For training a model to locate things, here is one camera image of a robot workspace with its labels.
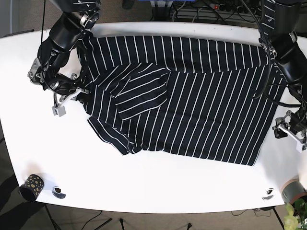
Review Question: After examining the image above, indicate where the right metal table grommet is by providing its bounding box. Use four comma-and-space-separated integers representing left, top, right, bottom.
261, 188, 275, 201

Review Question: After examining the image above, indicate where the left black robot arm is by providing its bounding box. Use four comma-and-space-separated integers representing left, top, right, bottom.
259, 0, 307, 152

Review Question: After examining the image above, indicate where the metal table grommet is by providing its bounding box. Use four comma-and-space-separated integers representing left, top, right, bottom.
52, 187, 66, 199
261, 188, 275, 201

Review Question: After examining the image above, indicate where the grey plant pot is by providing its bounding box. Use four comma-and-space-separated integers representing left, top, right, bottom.
281, 179, 307, 205

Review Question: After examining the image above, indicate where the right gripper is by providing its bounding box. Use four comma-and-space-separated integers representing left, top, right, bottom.
52, 87, 90, 117

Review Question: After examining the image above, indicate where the black floral cup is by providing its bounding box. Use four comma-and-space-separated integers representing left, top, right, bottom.
19, 174, 45, 202

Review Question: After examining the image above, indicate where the black white striped T-shirt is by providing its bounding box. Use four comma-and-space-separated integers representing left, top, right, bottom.
77, 35, 285, 166

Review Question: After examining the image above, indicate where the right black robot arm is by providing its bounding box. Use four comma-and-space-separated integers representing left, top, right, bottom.
28, 0, 101, 116

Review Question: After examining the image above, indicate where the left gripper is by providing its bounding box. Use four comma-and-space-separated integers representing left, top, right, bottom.
272, 110, 307, 152

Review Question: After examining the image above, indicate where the left metal table grommet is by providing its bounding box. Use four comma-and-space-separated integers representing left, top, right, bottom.
52, 187, 66, 199

